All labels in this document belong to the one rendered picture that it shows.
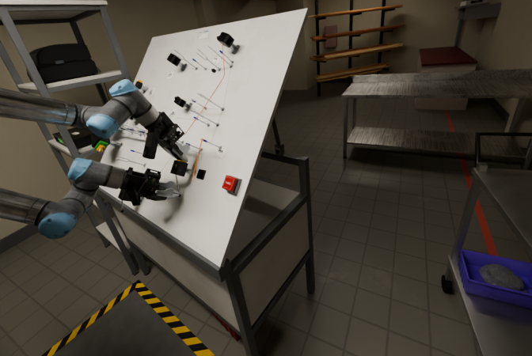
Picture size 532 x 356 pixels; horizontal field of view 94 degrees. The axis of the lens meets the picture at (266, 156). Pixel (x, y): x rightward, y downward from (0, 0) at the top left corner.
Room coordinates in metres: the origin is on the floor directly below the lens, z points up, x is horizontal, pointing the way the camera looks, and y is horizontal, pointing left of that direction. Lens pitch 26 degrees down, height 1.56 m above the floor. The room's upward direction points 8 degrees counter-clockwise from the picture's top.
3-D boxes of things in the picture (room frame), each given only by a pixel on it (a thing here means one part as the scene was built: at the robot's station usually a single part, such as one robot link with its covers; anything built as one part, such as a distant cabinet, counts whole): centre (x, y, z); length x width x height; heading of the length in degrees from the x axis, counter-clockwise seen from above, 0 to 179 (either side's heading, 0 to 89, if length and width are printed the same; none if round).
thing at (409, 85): (2.67, -1.90, 0.46); 1.80 x 0.68 x 0.93; 59
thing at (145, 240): (1.21, 0.83, 0.60); 0.55 x 0.02 x 0.39; 49
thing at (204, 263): (1.01, 0.64, 0.83); 1.18 x 0.05 x 0.06; 49
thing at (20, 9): (1.78, 1.20, 0.92); 0.61 x 0.50 x 1.85; 49
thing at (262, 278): (1.25, 0.43, 0.60); 1.17 x 0.58 x 0.40; 49
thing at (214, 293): (0.84, 0.42, 0.60); 0.55 x 0.03 x 0.39; 49
